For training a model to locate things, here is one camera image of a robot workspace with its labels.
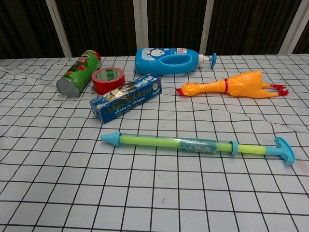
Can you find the blue cardboard box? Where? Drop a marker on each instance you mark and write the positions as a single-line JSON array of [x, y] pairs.
[[125, 101]]

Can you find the blue detergent pump bottle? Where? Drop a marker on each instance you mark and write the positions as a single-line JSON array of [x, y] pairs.
[[149, 62]]

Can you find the red tape roll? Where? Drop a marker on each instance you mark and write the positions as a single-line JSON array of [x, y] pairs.
[[103, 87]]

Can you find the white black-grid tablecloth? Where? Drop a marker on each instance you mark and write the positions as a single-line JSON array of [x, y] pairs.
[[154, 188]]

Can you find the green Pringles can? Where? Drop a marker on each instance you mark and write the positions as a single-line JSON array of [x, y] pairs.
[[79, 70]]

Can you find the yellow rubber chicken toy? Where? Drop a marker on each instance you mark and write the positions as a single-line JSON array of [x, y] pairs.
[[241, 84]]

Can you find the white frame post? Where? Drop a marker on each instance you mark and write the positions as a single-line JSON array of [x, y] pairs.
[[140, 26], [293, 26], [207, 24], [59, 29]]

